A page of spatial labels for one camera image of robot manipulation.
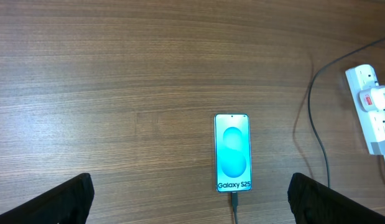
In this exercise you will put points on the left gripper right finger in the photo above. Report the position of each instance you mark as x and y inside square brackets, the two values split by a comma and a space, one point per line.
[314, 203]

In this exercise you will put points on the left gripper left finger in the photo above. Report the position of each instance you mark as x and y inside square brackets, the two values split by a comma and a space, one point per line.
[69, 202]

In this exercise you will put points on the smartphone with cyan screen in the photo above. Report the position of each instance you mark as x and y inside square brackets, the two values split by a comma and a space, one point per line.
[233, 153]

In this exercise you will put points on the white charger adapter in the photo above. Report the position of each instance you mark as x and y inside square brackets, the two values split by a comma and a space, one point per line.
[373, 99]

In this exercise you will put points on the white power strip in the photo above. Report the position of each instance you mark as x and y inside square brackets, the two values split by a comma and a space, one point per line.
[361, 78]

